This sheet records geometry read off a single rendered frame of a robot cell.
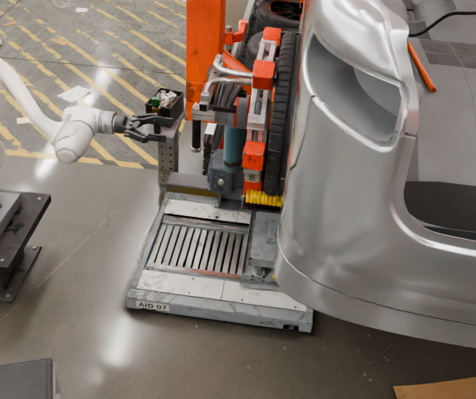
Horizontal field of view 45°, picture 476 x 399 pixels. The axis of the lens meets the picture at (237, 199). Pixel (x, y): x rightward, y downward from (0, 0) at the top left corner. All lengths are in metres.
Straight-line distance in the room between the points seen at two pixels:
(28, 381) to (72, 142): 0.84
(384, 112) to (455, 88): 1.10
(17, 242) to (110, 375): 0.70
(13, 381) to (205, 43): 1.64
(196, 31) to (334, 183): 1.58
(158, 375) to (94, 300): 0.51
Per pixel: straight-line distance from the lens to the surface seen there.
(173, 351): 2.53
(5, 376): 2.14
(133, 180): 3.43
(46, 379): 2.10
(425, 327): 1.63
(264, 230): 2.75
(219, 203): 3.06
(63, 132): 2.22
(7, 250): 2.62
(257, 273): 2.60
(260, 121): 2.10
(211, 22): 2.72
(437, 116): 2.26
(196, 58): 2.80
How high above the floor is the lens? 2.02
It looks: 38 degrees down
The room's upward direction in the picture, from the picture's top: 4 degrees clockwise
